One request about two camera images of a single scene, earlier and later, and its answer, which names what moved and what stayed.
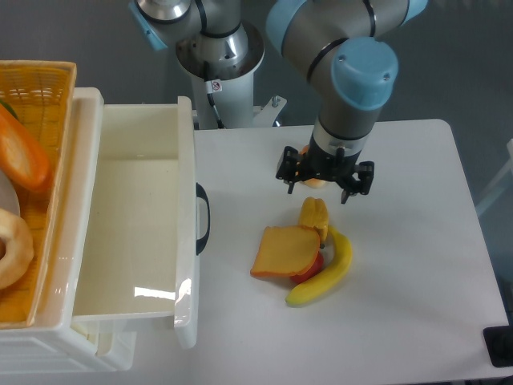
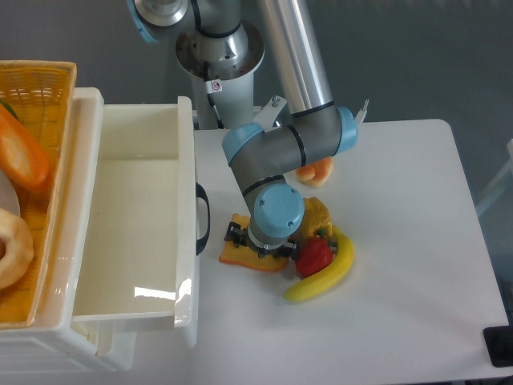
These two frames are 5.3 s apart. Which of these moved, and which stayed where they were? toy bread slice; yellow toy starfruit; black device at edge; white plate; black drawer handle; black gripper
Moved: toy bread slice; black gripper
Stayed: black device at edge; black drawer handle; white plate; yellow toy starfruit
